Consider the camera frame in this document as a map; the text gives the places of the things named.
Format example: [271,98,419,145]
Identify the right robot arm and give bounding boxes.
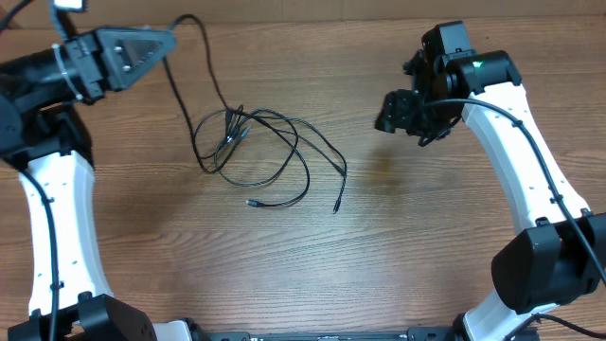
[375,21,605,340]

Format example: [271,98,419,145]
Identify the black usb cable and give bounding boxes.
[160,13,348,215]

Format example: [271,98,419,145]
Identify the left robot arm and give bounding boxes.
[1,27,190,340]

